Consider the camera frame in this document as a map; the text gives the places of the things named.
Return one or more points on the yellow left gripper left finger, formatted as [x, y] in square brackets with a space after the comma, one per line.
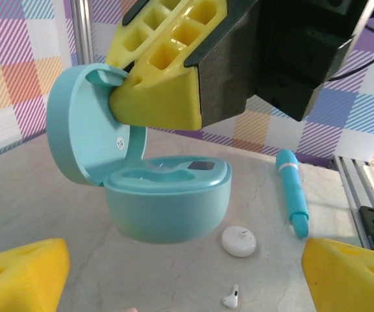
[18, 279]

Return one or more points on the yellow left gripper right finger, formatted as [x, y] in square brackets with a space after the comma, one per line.
[352, 282]

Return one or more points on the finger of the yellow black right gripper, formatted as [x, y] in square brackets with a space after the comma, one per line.
[119, 55]
[161, 100]

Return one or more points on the teal earbud charging case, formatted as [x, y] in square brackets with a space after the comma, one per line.
[167, 211]

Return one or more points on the white round cap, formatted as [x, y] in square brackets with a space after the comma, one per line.
[239, 242]

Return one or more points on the aluminium frame post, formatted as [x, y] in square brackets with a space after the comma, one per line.
[81, 29]

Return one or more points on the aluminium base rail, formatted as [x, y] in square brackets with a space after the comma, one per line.
[352, 182]

